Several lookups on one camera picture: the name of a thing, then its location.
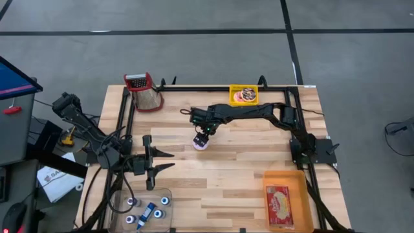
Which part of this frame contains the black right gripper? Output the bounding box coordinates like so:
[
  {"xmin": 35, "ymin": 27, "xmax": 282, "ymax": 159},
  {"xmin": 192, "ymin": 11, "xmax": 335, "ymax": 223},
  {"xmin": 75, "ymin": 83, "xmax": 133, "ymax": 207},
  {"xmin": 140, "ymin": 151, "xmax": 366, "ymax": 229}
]
[{"xmin": 193, "ymin": 124, "xmax": 217, "ymax": 146}]

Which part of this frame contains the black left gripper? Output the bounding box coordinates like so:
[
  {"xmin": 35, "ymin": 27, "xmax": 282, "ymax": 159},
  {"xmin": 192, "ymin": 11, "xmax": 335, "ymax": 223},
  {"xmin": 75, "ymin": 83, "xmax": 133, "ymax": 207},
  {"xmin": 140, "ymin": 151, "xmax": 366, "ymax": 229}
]
[{"xmin": 130, "ymin": 135, "xmax": 176, "ymax": 192}]

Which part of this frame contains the purple frosted donut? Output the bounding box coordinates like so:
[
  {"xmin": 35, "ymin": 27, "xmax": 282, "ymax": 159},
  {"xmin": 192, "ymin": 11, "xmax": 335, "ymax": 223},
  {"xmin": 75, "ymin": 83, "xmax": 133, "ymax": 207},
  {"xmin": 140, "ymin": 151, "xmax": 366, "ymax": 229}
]
[{"xmin": 192, "ymin": 135, "xmax": 210, "ymax": 152}]

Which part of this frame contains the chocolate sprinkled toy donut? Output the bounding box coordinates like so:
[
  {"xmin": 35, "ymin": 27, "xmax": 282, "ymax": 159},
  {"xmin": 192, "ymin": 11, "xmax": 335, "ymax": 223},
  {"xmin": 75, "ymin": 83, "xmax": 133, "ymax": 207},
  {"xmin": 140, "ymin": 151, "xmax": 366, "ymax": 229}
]
[{"xmin": 241, "ymin": 87, "xmax": 257, "ymax": 103}]

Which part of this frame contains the red butter popcorn packet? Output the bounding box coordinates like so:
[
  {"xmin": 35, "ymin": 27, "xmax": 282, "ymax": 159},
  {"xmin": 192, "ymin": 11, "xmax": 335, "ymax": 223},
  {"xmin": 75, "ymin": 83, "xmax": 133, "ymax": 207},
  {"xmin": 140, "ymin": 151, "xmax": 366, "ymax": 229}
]
[{"xmin": 265, "ymin": 184, "xmax": 295, "ymax": 228}]

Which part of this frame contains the clear plastic container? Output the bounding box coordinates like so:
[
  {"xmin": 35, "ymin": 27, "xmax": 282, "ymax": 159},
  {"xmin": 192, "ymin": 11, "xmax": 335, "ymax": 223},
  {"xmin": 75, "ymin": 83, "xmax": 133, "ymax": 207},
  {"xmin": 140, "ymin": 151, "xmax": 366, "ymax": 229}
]
[{"xmin": 107, "ymin": 187, "xmax": 174, "ymax": 233}]

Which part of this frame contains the yellow plastic mesh basket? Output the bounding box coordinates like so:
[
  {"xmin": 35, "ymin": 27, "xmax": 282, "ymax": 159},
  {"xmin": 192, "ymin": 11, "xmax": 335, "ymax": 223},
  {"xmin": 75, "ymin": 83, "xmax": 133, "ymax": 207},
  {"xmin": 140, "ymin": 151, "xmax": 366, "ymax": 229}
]
[{"xmin": 228, "ymin": 83, "xmax": 260, "ymax": 107}]

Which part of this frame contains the red steel box grater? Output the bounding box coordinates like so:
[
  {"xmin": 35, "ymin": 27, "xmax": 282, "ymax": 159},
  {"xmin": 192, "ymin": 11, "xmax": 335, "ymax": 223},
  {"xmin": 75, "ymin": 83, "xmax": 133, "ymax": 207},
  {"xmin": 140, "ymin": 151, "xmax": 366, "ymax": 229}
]
[{"xmin": 123, "ymin": 72, "xmax": 165, "ymax": 113}]

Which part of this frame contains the yellow hand tool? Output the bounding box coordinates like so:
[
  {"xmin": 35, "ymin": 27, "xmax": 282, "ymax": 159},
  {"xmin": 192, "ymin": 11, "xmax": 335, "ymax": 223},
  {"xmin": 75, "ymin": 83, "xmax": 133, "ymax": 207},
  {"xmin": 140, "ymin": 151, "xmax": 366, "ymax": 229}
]
[{"xmin": 60, "ymin": 126, "xmax": 77, "ymax": 147}]

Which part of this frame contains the white paper sheet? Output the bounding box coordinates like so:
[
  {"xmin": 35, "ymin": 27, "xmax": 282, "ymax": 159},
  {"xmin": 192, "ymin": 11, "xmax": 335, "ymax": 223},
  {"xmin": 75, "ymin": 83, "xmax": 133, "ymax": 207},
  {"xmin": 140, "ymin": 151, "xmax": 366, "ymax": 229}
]
[{"xmin": 36, "ymin": 151, "xmax": 86, "ymax": 204}]

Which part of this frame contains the black stand leg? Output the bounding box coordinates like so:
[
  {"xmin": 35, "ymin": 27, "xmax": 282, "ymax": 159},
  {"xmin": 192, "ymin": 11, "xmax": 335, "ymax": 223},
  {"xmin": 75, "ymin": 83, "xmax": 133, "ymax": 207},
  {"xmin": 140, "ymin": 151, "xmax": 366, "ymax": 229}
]
[{"xmin": 25, "ymin": 142, "xmax": 89, "ymax": 179}]

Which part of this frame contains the orange plastic tray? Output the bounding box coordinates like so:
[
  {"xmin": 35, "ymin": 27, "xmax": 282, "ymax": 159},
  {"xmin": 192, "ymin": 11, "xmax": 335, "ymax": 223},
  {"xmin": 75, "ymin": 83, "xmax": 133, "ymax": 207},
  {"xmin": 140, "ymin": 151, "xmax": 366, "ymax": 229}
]
[{"xmin": 261, "ymin": 170, "xmax": 316, "ymax": 233}]

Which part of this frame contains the black box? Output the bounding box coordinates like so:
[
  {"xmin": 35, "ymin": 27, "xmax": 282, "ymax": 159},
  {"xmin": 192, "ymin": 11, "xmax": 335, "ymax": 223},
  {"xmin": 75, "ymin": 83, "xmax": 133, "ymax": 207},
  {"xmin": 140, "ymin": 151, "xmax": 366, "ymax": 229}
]
[{"xmin": 29, "ymin": 116, "xmax": 64, "ymax": 153}]

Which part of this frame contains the grey cabinet with blue screen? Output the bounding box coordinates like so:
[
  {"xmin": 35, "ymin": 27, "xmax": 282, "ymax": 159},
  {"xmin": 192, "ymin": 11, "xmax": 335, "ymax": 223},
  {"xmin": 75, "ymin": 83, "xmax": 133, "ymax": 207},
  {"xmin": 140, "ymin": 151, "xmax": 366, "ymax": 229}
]
[{"xmin": 0, "ymin": 56, "xmax": 44, "ymax": 166}]

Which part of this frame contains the black computer mouse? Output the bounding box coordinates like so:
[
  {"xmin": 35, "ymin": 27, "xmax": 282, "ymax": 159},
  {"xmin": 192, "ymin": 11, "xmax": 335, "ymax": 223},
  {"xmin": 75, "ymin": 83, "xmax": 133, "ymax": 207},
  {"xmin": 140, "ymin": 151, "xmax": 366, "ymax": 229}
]
[{"xmin": 1, "ymin": 202, "xmax": 28, "ymax": 233}]

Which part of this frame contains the black aluminium table frame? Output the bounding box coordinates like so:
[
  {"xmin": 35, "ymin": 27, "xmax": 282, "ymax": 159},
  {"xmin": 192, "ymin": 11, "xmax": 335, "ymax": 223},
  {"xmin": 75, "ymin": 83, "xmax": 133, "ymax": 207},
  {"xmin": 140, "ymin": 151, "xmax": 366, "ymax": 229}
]
[{"xmin": 96, "ymin": 84, "xmax": 326, "ymax": 233}]

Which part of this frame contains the black sleeved cable bundle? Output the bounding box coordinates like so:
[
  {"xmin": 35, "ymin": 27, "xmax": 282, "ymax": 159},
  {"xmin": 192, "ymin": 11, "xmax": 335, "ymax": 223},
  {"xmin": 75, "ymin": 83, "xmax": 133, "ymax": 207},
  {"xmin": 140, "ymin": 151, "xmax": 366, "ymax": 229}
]
[
  {"xmin": 309, "ymin": 181, "xmax": 353, "ymax": 233},
  {"xmin": 80, "ymin": 163, "xmax": 130, "ymax": 233}
]

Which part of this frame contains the red handle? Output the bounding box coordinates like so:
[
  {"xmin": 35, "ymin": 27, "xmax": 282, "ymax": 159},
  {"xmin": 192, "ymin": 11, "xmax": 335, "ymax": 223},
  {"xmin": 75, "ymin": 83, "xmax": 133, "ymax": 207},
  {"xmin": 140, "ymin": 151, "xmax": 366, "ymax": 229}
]
[{"xmin": 3, "ymin": 105, "xmax": 23, "ymax": 115}]

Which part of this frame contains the black floor cable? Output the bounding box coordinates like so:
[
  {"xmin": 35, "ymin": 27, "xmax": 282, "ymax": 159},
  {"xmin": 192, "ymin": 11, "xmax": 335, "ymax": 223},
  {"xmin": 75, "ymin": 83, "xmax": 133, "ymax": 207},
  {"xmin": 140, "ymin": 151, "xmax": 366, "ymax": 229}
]
[{"xmin": 384, "ymin": 120, "xmax": 414, "ymax": 162}]

